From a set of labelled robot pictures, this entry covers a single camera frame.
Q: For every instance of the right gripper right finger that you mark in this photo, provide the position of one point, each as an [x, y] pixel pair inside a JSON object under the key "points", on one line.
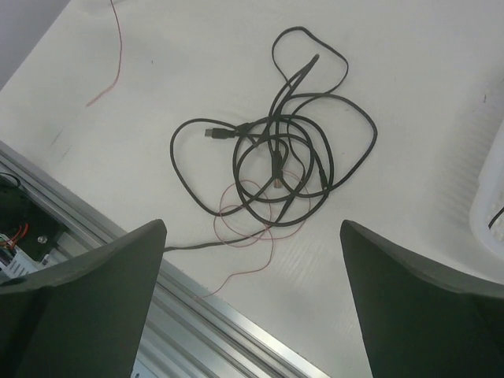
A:
{"points": [[420, 318]]}

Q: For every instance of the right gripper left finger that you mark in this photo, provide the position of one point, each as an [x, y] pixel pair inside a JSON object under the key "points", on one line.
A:
{"points": [[83, 317]]}

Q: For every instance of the right white plastic basket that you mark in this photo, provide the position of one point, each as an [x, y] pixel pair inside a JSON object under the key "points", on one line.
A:
{"points": [[486, 213]]}

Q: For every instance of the aluminium mounting rail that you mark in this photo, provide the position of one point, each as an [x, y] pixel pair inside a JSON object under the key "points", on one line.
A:
{"points": [[187, 333]]}

